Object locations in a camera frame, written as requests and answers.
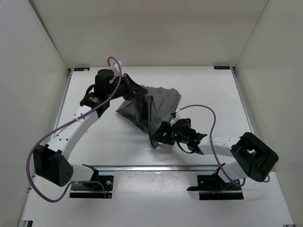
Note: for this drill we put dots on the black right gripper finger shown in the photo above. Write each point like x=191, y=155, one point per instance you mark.
x=167, y=141
x=164, y=131

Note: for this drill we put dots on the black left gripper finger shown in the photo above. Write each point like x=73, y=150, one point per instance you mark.
x=132, y=95
x=132, y=88

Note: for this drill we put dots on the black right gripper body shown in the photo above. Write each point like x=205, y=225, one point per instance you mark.
x=177, y=137

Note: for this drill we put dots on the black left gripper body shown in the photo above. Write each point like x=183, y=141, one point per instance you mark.
x=122, y=89

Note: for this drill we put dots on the grey pleated skirt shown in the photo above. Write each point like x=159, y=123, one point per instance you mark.
x=148, y=111

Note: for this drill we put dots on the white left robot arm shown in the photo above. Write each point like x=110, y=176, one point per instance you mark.
x=51, y=160

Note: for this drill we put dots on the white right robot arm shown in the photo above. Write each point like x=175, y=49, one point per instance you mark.
x=253, y=158

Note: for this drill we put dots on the left blue corner label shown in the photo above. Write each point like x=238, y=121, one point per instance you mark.
x=81, y=69

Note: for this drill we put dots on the blue corner label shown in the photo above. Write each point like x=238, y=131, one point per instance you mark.
x=81, y=69
x=221, y=67

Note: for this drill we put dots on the right blue corner label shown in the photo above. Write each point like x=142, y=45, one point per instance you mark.
x=221, y=67

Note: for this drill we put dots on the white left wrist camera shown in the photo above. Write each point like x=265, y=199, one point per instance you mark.
x=116, y=68

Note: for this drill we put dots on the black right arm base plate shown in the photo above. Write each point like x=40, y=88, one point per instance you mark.
x=211, y=188

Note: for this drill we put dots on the aluminium front table rail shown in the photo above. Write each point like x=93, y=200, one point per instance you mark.
x=160, y=168

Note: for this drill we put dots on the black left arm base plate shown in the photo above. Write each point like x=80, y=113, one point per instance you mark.
x=94, y=190

